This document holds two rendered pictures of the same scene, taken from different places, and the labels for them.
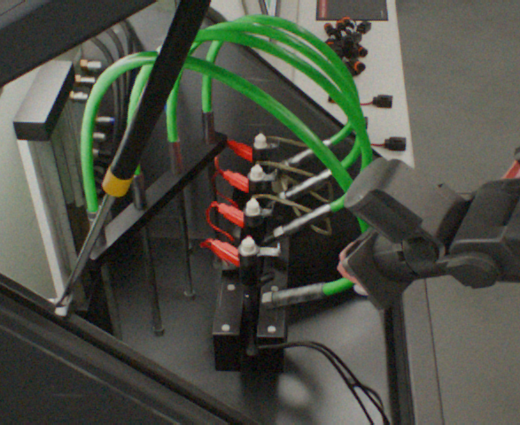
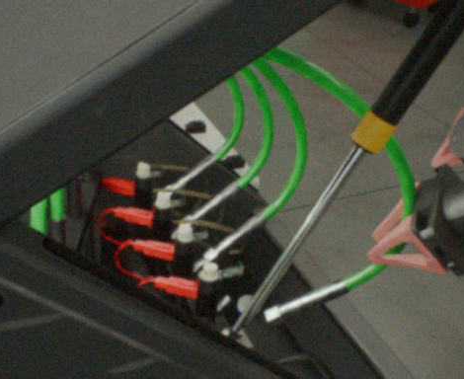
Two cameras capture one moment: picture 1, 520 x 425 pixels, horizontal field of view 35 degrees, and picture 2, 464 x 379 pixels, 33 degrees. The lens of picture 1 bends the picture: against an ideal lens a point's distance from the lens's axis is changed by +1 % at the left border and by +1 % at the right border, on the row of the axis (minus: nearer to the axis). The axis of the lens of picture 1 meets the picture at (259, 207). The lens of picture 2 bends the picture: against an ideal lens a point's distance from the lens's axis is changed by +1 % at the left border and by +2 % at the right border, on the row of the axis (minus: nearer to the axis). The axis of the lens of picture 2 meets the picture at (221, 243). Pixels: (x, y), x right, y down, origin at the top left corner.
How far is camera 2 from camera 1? 0.47 m
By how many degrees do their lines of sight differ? 26
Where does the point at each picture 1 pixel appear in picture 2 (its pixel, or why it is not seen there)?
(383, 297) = not seen: outside the picture
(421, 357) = (374, 346)
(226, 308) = not seen: hidden behind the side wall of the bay
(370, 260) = (445, 226)
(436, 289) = not seen: hidden behind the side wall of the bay
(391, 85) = (191, 113)
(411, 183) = not seen: outside the picture
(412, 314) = (341, 311)
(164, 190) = (75, 237)
